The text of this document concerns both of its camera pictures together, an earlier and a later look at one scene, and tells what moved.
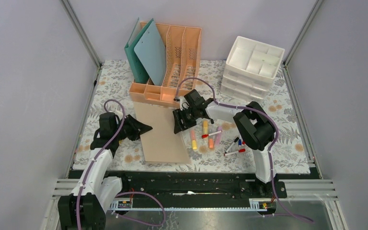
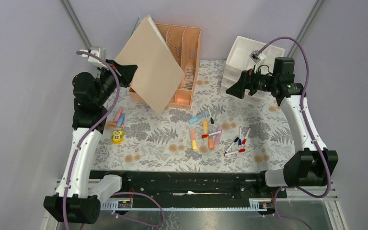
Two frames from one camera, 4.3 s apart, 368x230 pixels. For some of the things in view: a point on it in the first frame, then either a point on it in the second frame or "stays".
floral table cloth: x=213 y=145 stays
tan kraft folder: x=160 y=143 → x=158 y=74
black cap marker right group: x=231 y=145 stays
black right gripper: x=178 y=126 → x=238 y=89
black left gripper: x=137 y=127 → x=125 y=73
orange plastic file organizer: x=182 y=44 stays
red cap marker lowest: x=241 y=150 stays
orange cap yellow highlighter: x=205 y=127 stays
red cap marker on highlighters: x=205 y=135 stays
